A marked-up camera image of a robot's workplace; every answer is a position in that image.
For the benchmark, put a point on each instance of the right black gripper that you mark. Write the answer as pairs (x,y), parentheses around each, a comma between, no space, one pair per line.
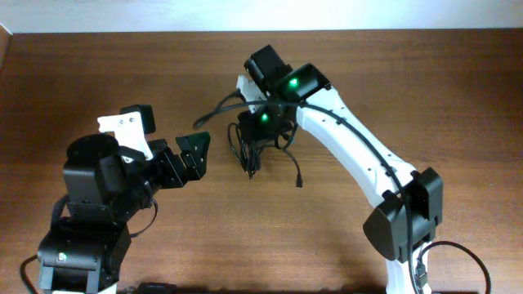
(248,127)

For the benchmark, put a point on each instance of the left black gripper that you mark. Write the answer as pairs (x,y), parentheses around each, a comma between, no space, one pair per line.
(180,175)

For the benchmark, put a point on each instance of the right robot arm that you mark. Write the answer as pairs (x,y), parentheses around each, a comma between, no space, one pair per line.
(407,204)

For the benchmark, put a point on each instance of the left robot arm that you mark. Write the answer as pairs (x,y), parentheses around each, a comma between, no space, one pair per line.
(107,184)

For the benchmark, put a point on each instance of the black base block left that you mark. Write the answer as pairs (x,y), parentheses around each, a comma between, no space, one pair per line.
(150,288)

